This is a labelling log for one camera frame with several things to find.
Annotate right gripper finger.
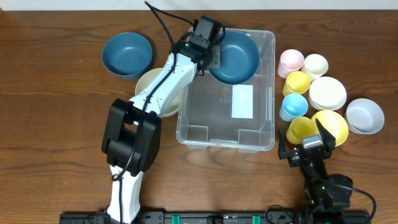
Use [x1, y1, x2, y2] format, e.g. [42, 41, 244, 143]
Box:
[315, 118, 336, 151]
[278, 129, 286, 160]

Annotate light grey bowl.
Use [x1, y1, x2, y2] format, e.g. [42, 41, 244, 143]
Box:
[345, 98, 385, 134]

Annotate large cream bowl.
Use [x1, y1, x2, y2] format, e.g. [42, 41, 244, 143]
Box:
[135, 68, 183, 117]

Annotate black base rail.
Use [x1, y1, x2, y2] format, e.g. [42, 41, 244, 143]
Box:
[58, 210, 371, 224]

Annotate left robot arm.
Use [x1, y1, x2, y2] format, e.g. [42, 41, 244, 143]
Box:
[101, 26, 225, 223]

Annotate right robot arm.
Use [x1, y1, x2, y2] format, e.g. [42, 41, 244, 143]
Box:
[278, 119, 353, 223]

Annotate yellow cup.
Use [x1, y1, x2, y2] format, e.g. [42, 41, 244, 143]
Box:
[286, 116, 316, 144]
[282, 71, 311, 96]

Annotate dark blue bowl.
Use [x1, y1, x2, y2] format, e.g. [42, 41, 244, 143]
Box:
[101, 32, 154, 80]
[209, 30, 260, 85]

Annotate yellow bowl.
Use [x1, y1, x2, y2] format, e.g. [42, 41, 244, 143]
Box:
[311, 110, 349, 146]

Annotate pink cup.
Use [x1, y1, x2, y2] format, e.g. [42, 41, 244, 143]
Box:
[277, 49, 305, 78]

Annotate cream cup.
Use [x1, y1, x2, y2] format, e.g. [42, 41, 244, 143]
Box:
[301, 54, 329, 82]

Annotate light blue cup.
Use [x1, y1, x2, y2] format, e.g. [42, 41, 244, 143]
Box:
[279, 93, 308, 121]

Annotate clear plastic storage container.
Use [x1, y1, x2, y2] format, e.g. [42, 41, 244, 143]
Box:
[176, 29, 275, 152]

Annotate small cream bowl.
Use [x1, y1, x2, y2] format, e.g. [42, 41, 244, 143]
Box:
[308, 77, 347, 110]

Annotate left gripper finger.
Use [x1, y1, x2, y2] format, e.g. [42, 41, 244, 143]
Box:
[208, 45, 221, 69]
[216, 26, 226, 44]

